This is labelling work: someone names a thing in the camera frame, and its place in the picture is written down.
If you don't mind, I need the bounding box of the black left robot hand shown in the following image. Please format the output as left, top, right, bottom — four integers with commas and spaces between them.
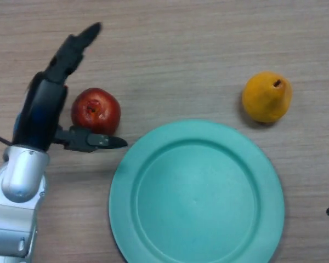
11, 22, 128, 153

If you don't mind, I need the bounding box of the red apple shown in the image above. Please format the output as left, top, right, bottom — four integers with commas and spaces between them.
71, 87, 121, 135

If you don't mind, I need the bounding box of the green plate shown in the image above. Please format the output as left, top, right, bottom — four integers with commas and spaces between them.
109, 119, 286, 263

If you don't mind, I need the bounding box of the yellow pear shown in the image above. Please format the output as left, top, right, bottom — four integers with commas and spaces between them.
241, 71, 293, 123

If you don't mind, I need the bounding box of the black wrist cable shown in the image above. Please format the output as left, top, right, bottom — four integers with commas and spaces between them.
0, 131, 13, 145

